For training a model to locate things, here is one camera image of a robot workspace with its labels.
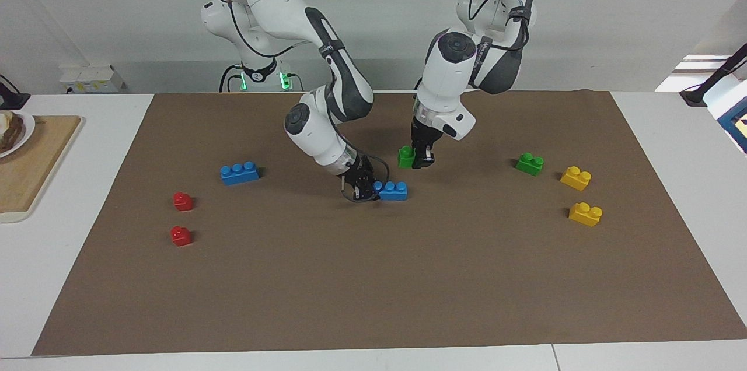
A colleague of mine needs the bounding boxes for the black table clamp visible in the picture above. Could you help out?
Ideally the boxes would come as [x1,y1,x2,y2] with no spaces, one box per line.
[0,75,31,110]

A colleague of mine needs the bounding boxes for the brown table mat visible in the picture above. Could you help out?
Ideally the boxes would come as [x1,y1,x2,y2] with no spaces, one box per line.
[32,90,747,356]

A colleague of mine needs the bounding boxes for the white plate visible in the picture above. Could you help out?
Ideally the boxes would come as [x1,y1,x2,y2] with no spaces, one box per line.
[0,110,36,159]

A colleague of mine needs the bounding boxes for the white power strip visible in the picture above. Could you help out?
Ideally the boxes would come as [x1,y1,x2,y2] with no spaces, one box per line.
[60,65,126,95]

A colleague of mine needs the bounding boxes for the yellow two-stud toy brick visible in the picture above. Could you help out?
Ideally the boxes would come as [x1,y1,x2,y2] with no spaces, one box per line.
[560,166,592,191]
[568,202,603,227]

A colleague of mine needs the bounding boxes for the wooden cutting board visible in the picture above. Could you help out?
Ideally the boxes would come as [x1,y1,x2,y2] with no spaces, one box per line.
[0,115,84,224]

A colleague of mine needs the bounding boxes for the black right base cable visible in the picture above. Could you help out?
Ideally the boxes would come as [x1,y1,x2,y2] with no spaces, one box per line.
[219,64,243,93]

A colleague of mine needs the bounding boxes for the blue three-stud toy brick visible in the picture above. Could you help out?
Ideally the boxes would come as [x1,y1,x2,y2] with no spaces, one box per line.
[220,161,260,186]
[373,181,409,201]

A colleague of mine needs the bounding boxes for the brown bread slice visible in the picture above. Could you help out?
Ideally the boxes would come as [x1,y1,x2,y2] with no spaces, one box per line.
[0,113,25,153]

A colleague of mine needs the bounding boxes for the blue framed panel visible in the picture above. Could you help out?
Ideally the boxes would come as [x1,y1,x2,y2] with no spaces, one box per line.
[717,97,747,155]

